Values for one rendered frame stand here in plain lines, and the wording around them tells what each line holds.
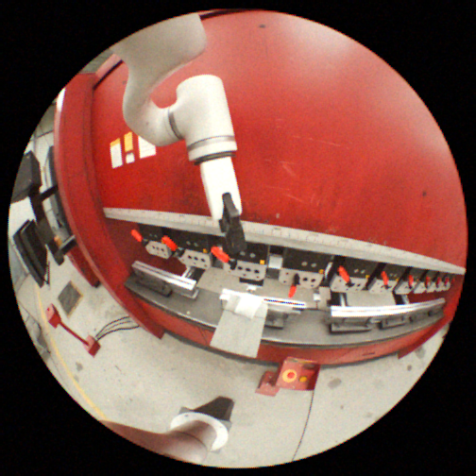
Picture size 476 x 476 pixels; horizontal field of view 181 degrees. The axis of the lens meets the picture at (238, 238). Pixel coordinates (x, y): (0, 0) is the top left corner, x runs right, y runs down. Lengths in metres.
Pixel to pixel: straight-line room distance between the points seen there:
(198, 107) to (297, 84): 0.24
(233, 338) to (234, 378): 1.01
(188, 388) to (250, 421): 0.66
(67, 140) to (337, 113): 1.06
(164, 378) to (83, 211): 1.54
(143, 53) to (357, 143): 0.41
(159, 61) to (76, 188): 0.83
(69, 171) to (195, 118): 0.78
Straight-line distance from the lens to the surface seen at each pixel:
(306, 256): 0.48
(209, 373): 1.63
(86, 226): 0.97
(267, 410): 1.65
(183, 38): 0.18
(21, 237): 1.12
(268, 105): 0.38
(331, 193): 0.40
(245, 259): 0.50
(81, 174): 0.96
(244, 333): 0.64
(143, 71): 0.19
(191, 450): 0.42
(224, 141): 0.25
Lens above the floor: 1.60
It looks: 34 degrees down
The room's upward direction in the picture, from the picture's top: straight up
